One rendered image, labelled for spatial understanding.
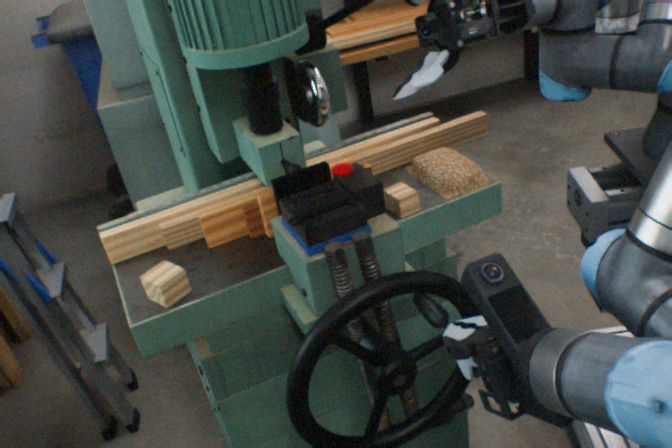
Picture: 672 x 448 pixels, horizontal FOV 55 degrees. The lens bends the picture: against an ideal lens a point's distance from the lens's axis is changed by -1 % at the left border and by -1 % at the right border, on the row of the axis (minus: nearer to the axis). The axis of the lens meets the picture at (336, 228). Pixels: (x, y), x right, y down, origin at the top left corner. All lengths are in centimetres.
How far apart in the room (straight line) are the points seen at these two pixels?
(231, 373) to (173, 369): 123
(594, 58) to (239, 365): 67
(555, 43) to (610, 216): 41
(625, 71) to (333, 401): 68
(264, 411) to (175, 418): 101
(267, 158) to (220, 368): 32
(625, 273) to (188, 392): 166
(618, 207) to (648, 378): 81
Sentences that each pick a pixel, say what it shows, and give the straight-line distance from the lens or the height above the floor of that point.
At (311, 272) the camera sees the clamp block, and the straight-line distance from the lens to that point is 83.
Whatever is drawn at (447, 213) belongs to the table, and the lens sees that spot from 102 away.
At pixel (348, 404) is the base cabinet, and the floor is 59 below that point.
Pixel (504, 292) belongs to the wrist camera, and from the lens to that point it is 65.
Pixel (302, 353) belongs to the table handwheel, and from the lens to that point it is 78.
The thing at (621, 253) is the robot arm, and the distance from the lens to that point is 65.
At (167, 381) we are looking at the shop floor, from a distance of 219.
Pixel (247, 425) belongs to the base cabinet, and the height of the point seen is 64.
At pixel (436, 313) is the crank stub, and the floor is 93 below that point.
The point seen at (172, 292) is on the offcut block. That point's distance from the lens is 91.
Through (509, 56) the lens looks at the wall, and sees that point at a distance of 388.
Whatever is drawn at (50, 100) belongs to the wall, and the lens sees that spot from 340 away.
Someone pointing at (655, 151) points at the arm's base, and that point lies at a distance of 130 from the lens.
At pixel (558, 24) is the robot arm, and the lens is 99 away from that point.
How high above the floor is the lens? 142
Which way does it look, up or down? 32 degrees down
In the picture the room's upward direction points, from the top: 11 degrees counter-clockwise
